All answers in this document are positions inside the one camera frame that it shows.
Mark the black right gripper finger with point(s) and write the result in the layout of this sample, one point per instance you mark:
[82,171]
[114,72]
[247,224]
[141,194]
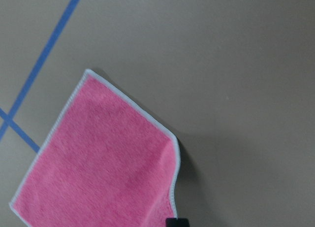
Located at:
[177,222]

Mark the pink towel with grey edge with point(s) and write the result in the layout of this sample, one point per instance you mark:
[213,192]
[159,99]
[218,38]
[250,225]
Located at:
[105,163]

